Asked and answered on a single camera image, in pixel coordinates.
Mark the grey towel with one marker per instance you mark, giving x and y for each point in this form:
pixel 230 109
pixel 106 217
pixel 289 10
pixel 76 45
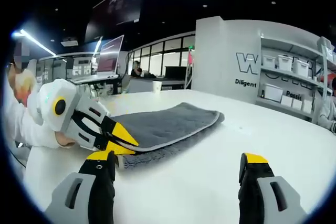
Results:
pixel 162 127

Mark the person's left hand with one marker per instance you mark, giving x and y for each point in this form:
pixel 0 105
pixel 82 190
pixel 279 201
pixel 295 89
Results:
pixel 64 140

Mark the grey standing desk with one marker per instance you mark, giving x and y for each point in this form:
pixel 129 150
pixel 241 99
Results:
pixel 94 78

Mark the grey counter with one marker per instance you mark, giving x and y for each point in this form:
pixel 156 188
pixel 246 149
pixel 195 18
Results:
pixel 141 86

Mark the ceiling light strip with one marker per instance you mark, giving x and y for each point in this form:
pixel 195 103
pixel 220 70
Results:
pixel 97 45
pixel 38 42

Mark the ceiling vent unit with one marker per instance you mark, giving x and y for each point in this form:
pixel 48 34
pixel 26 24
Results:
pixel 69 43

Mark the white paper cup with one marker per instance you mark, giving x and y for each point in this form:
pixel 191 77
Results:
pixel 157 86

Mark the large computer monitor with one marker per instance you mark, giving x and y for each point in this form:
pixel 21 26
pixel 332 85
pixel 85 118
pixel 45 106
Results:
pixel 109 56

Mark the black monitor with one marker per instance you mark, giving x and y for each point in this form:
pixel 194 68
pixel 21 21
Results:
pixel 176 71

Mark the small white carton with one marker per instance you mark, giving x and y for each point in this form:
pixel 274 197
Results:
pixel 286 100
pixel 306 106
pixel 297 104

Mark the dark hanging display screen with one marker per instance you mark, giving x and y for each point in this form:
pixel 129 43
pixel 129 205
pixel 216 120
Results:
pixel 115 11

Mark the pink hanging cloth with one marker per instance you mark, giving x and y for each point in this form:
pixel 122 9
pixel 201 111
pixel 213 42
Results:
pixel 190 57

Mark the small dark bottle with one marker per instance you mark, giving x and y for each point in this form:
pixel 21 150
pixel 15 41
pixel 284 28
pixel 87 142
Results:
pixel 262 94

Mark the large white storage box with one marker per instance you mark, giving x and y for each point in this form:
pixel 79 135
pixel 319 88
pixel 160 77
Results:
pixel 273 93

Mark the white lidded storage box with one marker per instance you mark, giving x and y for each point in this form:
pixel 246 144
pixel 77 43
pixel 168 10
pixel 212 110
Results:
pixel 300 68
pixel 269 62
pixel 284 63

